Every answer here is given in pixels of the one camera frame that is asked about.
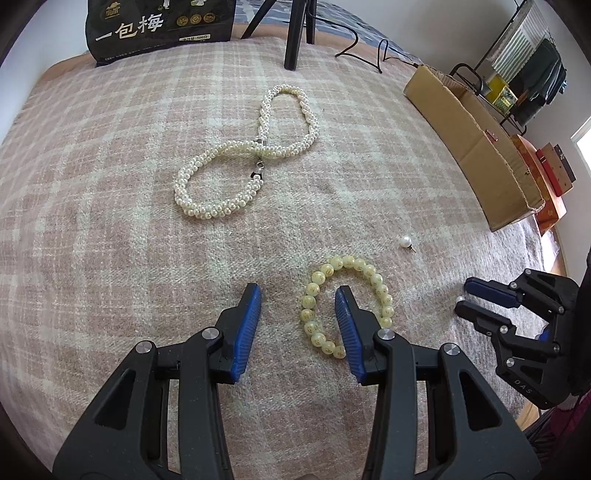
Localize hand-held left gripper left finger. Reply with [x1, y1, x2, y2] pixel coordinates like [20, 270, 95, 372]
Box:
[53, 282, 264, 480]

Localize black clothes rack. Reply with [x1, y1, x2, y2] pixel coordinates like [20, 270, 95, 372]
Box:
[450, 0, 568, 134]

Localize black power cable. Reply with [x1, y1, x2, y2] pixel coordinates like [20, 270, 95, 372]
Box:
[318, 11, 423, 75]

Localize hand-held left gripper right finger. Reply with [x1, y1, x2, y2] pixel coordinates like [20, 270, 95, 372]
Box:
[334, 285, 543, 480]

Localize dark hanging clothes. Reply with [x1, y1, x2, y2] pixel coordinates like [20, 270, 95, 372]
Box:
[508, 39, 568, 125]

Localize brown box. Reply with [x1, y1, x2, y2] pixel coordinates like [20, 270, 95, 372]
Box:
[536, 143, 578, 197]

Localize orange box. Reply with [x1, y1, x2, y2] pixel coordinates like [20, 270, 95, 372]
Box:
[512, 134, 568, 236]

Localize twisted pearl necklace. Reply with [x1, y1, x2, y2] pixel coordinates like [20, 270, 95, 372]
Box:
[173, 84, 319, 221]

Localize cardboard box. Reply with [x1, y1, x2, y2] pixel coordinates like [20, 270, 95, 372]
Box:
[403, 65, 546, 233]

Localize striped towel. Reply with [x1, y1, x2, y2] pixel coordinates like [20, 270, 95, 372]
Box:
[492, 0, 555, 79]

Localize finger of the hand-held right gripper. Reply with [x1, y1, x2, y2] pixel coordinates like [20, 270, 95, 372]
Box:
[464, 270, 580, 319]
[456, 302, 573, 409]

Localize blue patterned bed sheet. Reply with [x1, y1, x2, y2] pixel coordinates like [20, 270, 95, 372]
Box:
[233, 0, 384, 42]

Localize black snack bag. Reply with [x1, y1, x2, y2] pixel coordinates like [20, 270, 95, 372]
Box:
[84, 0, 238, 65]

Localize yellow box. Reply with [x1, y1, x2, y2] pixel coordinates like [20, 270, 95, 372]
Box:
[485, 76, 518, 114]

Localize yellow bead bracelet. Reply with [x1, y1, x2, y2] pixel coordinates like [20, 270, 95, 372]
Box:
[300, 255, 397, 358]

